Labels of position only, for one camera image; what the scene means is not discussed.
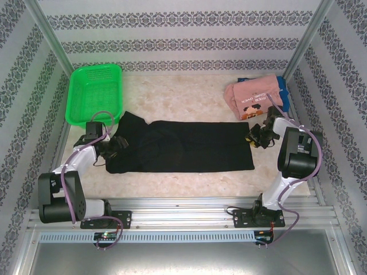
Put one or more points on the black t-shirt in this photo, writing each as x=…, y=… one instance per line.
x=200, y=146

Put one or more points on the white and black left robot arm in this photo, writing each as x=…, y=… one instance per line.
x=60, y=197

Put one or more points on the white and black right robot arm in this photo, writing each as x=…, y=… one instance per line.
x=298, y=160

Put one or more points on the blue t-shirt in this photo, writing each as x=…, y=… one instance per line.
x=284, y=91

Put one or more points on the pink printed t-shirt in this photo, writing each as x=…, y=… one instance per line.
x=249, y=88

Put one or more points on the green plastic basket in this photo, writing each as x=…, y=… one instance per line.
x=86, y=91

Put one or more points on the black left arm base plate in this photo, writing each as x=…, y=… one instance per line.
x=123, y=219

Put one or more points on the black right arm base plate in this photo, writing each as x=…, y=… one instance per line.
x=241, y=219

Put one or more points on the aluminium mounting rail beam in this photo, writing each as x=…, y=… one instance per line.
x=177, y=209

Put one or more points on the aluminium frame post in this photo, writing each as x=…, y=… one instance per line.
x=309, y=37
x=51, y=37

